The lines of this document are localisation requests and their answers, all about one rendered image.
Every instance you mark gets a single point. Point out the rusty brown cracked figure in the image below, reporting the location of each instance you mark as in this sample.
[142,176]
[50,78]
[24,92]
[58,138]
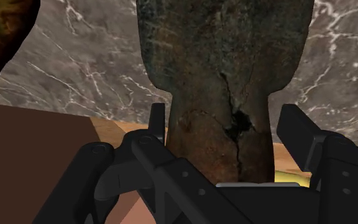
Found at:
[212,62]

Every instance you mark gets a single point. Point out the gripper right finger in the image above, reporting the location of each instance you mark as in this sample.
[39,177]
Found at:
[336,173]

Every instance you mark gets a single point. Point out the dark brown box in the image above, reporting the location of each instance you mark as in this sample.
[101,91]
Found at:
[26,161]

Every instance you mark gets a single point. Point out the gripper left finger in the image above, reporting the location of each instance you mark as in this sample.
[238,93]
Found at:
[166,183]

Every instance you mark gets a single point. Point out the yellow object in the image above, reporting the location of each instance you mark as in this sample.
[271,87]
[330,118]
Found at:
[290,178]

